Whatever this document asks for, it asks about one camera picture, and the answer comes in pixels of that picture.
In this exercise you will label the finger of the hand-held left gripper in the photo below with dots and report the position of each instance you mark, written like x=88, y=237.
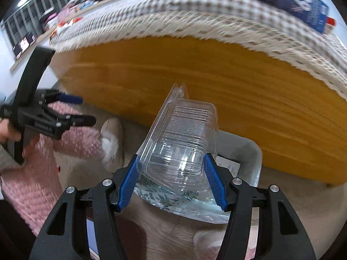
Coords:
x=70, y=99
x=84, y=121

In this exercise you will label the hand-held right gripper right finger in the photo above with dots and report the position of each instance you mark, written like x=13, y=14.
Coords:
x=215, y=181

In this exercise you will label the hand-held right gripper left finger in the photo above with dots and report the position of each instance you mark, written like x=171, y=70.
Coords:
x=127, y=184

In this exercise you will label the grey waste bin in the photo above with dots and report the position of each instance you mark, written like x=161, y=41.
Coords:
x=249, y=151

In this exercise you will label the clear plastic clamshell container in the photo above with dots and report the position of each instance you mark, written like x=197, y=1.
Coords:
x=181, y=140

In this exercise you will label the dark blue box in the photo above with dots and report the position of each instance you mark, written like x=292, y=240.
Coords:
x=292, y=0

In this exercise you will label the person's left forearm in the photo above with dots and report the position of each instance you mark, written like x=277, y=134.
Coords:
x=5, y=157

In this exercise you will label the person's left hand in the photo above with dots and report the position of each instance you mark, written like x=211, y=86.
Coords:
x=8, y=132

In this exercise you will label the beige slipper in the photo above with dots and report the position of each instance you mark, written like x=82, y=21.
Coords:
x=112, y=140
x=210, y=242

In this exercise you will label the black box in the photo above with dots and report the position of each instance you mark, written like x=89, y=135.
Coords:
x=24, y=44

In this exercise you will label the red patterned packet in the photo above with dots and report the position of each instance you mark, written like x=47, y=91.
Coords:
x=66, y=25

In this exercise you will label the wooden bed with checkered cover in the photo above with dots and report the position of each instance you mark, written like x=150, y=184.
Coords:
x=217, y=92

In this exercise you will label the windowsill clutter pile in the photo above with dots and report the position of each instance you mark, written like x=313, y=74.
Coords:
x=78, y=2

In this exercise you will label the black window railing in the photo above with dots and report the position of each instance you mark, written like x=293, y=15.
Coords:
x=35, y=8

